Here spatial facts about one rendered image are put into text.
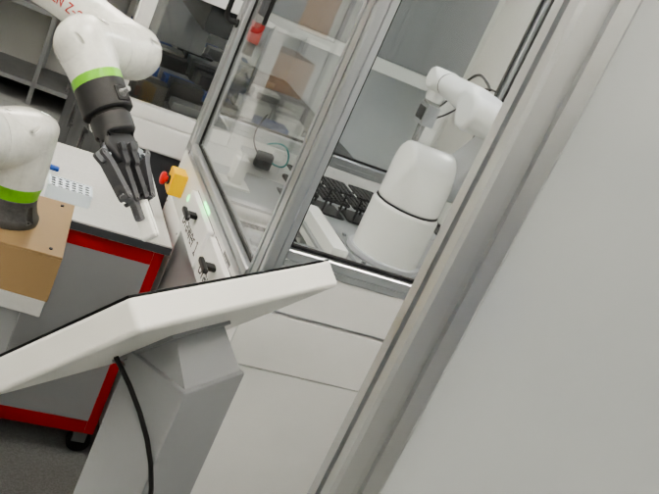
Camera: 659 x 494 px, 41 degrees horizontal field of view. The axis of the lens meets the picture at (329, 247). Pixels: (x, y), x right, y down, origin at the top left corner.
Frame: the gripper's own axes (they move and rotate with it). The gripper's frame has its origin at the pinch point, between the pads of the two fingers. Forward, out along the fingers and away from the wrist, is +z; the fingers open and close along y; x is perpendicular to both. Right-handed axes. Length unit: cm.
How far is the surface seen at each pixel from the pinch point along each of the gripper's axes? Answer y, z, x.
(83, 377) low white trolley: 68, 15, 96
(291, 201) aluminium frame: 33.1, 1.6, -10.6
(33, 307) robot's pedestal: 13.1, 2.0, 47.5
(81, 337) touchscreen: -38.3, 20.4, -15.1
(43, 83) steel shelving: 297, -194, 285
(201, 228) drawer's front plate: 62, -8, 34
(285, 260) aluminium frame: 36.0, 11.9, -2.6
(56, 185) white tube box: 57, -36, 72
